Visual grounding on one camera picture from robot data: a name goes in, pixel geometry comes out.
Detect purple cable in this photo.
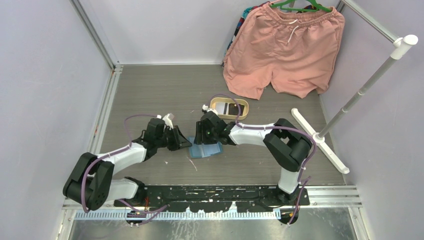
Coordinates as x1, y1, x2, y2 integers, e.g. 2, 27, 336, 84
81, 114, 168, 226
210, 93, 318, 226

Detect blue card holder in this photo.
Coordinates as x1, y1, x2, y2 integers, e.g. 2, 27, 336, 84
188, 137, 223, 159

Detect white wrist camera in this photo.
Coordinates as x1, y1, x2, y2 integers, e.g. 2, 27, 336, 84
201, 104, 219, 116
156, 113, 175, 129

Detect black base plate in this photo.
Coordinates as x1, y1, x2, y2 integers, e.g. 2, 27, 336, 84
124, 185, 310, 213

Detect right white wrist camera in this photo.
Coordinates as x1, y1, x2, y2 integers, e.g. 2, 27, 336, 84
201, 104, 219, 116

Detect colourful patterned garment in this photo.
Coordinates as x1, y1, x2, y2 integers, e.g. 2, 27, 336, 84
223, 1, 270, 57

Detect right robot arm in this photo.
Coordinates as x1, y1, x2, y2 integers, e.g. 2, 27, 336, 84
194, 111, 315, 206

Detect green clothes hanger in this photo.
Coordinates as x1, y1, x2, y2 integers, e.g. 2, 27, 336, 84
270, 0, 332, 13

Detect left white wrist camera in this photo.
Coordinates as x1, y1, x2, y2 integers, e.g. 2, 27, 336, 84
156, 113, 175, 129

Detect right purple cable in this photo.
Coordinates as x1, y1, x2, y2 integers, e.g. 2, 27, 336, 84
210, 93, 318, 226

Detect white clothes rack stand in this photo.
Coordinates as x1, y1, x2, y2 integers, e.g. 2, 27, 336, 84
291, 34, 419, 175

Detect silver magnetic stripe card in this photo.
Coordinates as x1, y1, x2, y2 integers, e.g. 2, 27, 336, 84
215, 102, 229, 115

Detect pink shorts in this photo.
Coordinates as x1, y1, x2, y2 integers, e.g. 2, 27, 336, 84
223, 3, 345, 100

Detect black credit card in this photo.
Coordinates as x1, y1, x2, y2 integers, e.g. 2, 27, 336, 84
228, 103, 245, 116

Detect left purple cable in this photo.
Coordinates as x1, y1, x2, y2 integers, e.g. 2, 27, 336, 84
81, 114, 168, 226

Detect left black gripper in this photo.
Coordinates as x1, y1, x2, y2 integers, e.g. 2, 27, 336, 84
155, 125, 192, 151

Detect aluminium front rail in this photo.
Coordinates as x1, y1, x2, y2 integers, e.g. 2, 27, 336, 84
62, 185, 362, 225

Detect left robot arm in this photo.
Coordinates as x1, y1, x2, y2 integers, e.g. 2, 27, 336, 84
62, 114, 192, 213

